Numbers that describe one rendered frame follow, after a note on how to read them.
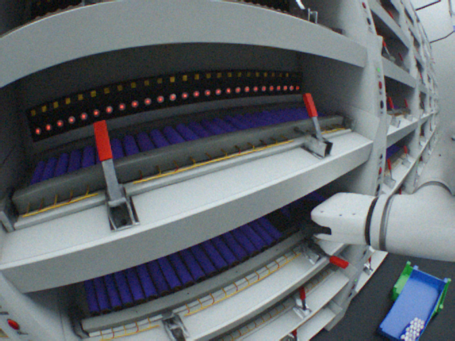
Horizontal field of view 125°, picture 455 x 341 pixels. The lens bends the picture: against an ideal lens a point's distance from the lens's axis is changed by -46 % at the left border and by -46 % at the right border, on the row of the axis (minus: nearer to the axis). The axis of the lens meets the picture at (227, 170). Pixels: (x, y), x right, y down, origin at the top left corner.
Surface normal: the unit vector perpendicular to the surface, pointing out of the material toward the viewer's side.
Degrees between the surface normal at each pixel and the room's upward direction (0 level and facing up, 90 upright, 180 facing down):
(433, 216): 48
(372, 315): 0
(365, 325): 0
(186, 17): 107
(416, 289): 20
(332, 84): 90
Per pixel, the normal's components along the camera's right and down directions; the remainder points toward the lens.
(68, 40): 0.52, 0.47
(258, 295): 0.04, -0.84
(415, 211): -0.68, -0.63
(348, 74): -0.85, 0.26
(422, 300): -0.40, -0.80
